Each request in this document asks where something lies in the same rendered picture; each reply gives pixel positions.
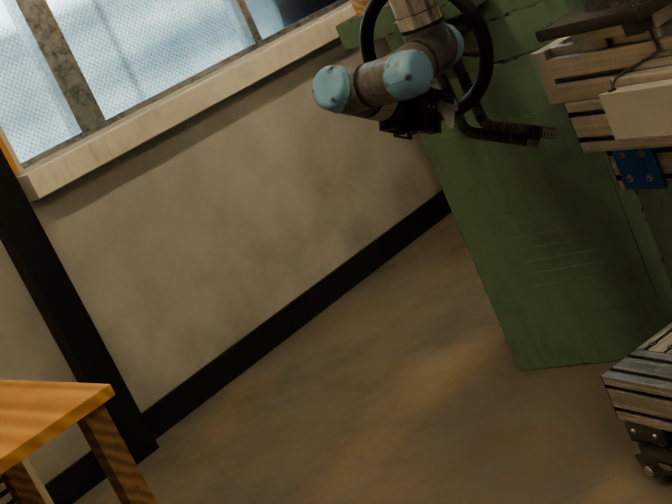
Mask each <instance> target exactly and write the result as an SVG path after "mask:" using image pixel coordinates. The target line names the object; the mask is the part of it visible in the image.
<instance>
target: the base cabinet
mask: <svg viewBox="0 0 672 504"><path fill-rule="evenodd" d="M534 52H535V51H534ZM534 52H531V53H528V54H525V55H522V56H519V57H515V58H512V59H509V60H506V61H503V62H500V63H497V64H494V67H493V73H492V77H491V81H490V83H489V86H488V88H487V90H486V92H485V94H484V95H483V97H482V98H481V100H480V101H481V104H482V107H483V108H484V110H485V113H486V116H488V117H487V118H489V119H491V120H493V121H495V122H496V121H498V122H500V121H501V122H508V123H509V122H510V123H511V124H512V123H514V124H515V123H517V124H519V123H520V124H524V125H525V124H527V125H529V124H530V125H534V126H535V125H537V126H539V125H540V126H554V127H556V128H557V133H556V138H555V139H545V138H541V144H540V148H532V147H526V146H525V145H524V146H522V145H520V146H519V145H515V144H514V145H513V144H509V143H508V144H506V143H500V142H496V141H495V142H493V141H491V142H490V141H487V140H485V141H484V140H480V139H479V140H477V139H474V138H472V139H471V138H470V137H466V135H463V134H462V133H460V131H459V130H458V129H457V126H455V124H456V123H454V126H453V128H452V129H449V128H448V127H447V126H446V123H445V121H441V130H442V133H434V134H431V135H429V134H425V133H419V136H420V138H421V140H422V143H423V145H424V147H425V150H426V152H427V154H428V157H429V159H430V161H431V164H432V166H433V168H434V171H435V173H436V176H437V178H438V180H439V183H440V185H441V187H442V190H443V192H444V194H445V197H446V199H447V201H448V204H449V206H450V208H451V211H452V213H453V215H454V218H455V220H456V222H457V225H458V227H459V230H460V232H461V234H462V237H463V239H464V241H465V244H466V246H467V248H468V251H469V253H470V255H471V258H472V260H473V262H474V265H475V267H476V269H477V272H478V274H479V276H480V279H481V281H482V284H483V286H484V288H485V291H486V293H487V295H488V298H489V300H490V302H491V305H492V307H493V309H494V312H495V314H496V316H497V319H498V321H499V323H500V326H501V328H502V330H503V333H504V335H505V338H506V340H507V342H508V345H509V347H510V349H511V352H512V354H513V356H514V359H515V361H516V363H517V366H518V368H519V370H520V371H521V370H531V369H541V368H551V367H561V366H570V365H580V364H590V363H600V362H610V361H619V360H622V359H623V358H624V357H626V356H627V355H628V354H630V353H631V352H632V351H634V350H636V348H638V347H639V346H640V345H642V344H643V343H644V342H646V341H647V340H648V339H650V338H651V337H652V336H654V335H655V334H656V333H658V332H659V331H660V330H662V329H663V328H664V327H666V326H667V325H668V324H670V323H671V322H672V188H666V189H642V190H626V189H625V190H621V189H620V188H619V185H618V183H617V180H616V177H615V175H614V172H613V170H612V167H611V164H610V162H609V159H608V156H607V154H606V151H601V152H587V153H584V152H582V150H581V147H580V145H579V142H578V140H577V137H576V134H575V132H574V129H573V127H572V124H571V122H570V119H569V116H568V114H567V111H566V109H565V106H564V103H565V102H564V103H556V104H550V103H549V100H548V97H547V95H546V92H545V90H544V87H543V85H542V82H541V80H540V77H539V74H538V72H537V69H536V67H535V64H534V62H533V59H532V57H531V54H532V53H534Z"/></svg>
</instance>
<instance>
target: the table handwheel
mask: <svg viewBox="0 0 672 504"><path fill-rule="evenodd" d="M388 1H389V0H370V1H369V3H368V4H367V6H366V9H365V11H364V14H363V17H362V20H361V25H360V37H359V39H360V50H361V55H362V59H363V63H366V62H370V61H373V60H376V59H377V57H376V53H375V48H374V27H375V23H376V19H377V17H378V15H379V13H380V11H381V9H382V8H383V6H384V5H385V4H386V3H387V2H388ZM448 1H449V2H451V3H452V4H453V5H454V6H455V7H456V8H457V9H458V10H459V11H460V12H461V13H462V14H463V15H461V16H459V17H458V18H456V19H455V20H453V21H452V22H450V23H448V24H451V25H453V26H454V27H455V28H456V29H457V30H458V31H459V32H460V33H461V35H462V36H463V35H464V34H466V33H467V32H469V31H470V30H473V33H474V35H475V38H476V41H477V46H478V48H464V51H463V54H462V56H467V57H479V66H478V72H477V76H476V79H475V81H474V84H473V85H472V87H471V89H470V90H469V91H468V93H467V94H466V95H465V96H464V97H462V98H461V99H460V100H458V101H457V104H458V111H455V116H454V118H456V117H459V116H461V115H463V114H465V113H466V112H468V111H469V110H471V109H472V108H473V107H474V106H475V105H476V104H477V103H478V102H479V101H480V100H481V98H482V97H483V95H484V94H485V92H486V90H487V88H488V86H489V83H490V81H491V77H492V73H493V67H494V49H493V43H492V38H491V35H490V32H489V29H488V26H487V24H486V22H485V20H484V18H483V16H482V14H481V13H480V11H479V10H478V8H477V7H476V6H475V4H474V3H473V2H472V1H471V0H448Z"/></svg>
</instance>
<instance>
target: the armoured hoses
mask: <svg viewBox="0 0 672 504"><path fill-rule="evenodd" d="M452 69H454V72H455V75H457V76H456V78H458V81H459V84H461V86H460V87H462V90H464V91H463V93H465V95H466V94H467V93H468V91H469V90H470V89H471V87H472V85H473V84H472V83H471V82H472V81H471V80H470V77H469V75H468V74H467V73H468V72H467V71H466V68H465V66H464V65H463V62H462V59H461V58H460V59H459V60H458V61H457V62H456V63H455V64H454V65H453V67H452ZM448 80H449V78H447V75H446V72H444V73H441V74H440V75H438V76H437V77H436V81H438V83H437V84H439V87H440V90H445V91H448V92H450V93H451V94H452V95H453V97H454V98H455V100H456V102H457V100H458V99H456V96H455V93H453V92H454V90H452V87H451V84H449V83H450V81H448ZM471 111H473V114H474V117H476V118H475V120H477V123H478V124H480V127H483V128H482V129H481V128H477V127H476V128H475V127H472V126H470V125H469V124H467V122H466V120H465V117H464V114H463V115H461V116H459V117H456V118H454V123H456V124H455V126H457V129H458V130H459V131H460V133H462V134H463V135H466V137H470V138H471V139H472V138H474V139H477V140H479V139H480V140H484V141H485V140H487V141H490V142H491V141H493V142H495V141H496V142H500V143H506V144H508V143H509V144H513V145H514V144H515V145H519V146H520V145H522V146H524V145H525V146H526V147H532V148H540V144H541V138H545V139H555V138H556V133H557V128H556V127H554V126H540V125H539V126H537V125H535V126H534V125H530V124H529V125H527V124H525V125H524V124H520V123H519V124H517V123H515V124H514V123H512V124H511V123H510V122H509V123H508V122H501V121H500V122H498V121H496V122H495V121H493V120H491V119H489V118H487V117H488V116H486V113H485V110H484V108H483V107H482V104H481V101H479V102H478V103H477V104H476V105H475V106H474V107H473V108H472V109H471Z"/></svg>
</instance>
